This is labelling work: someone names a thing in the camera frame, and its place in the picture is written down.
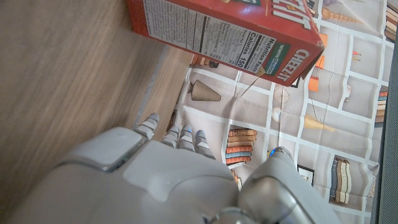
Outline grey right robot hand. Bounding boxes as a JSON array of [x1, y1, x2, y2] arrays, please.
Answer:
[[6, 112, 343, 224]]

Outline red Cheez-It box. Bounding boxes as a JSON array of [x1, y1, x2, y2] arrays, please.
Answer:
[[126, 0, 326, 87]]

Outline printed bookshelf backdrop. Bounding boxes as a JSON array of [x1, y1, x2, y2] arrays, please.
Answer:
[[167, 0, 398, 224]]

